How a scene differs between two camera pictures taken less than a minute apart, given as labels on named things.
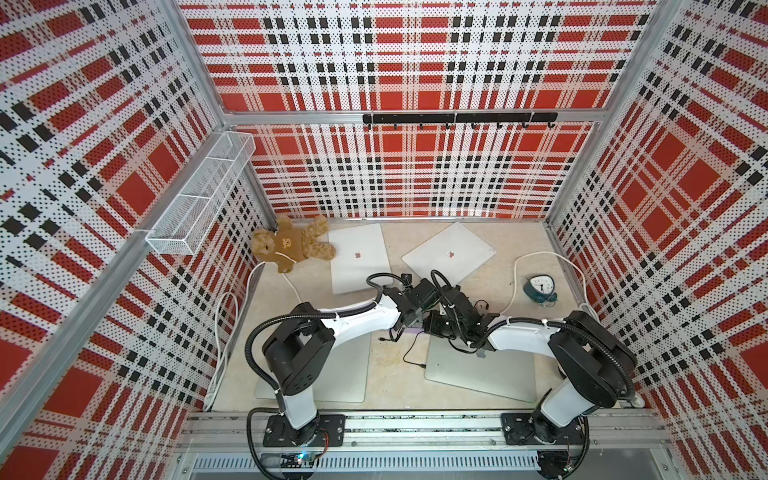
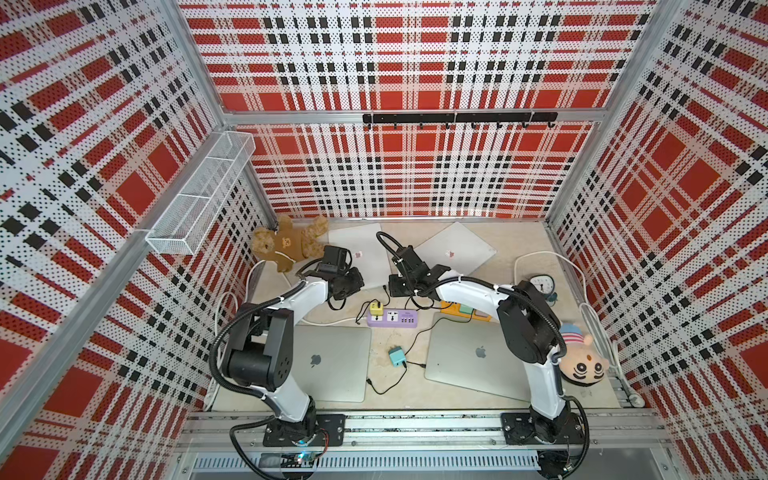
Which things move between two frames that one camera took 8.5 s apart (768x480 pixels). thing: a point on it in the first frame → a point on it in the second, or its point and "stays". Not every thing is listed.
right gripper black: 432,320 → 394,291
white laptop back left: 361,254 stays
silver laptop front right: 509,375 stays
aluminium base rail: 624,445 stays
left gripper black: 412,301 → 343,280
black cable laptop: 391,336 → 382,393
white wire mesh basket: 187,220 stays
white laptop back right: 458,253 stays
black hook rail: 462,118 stays
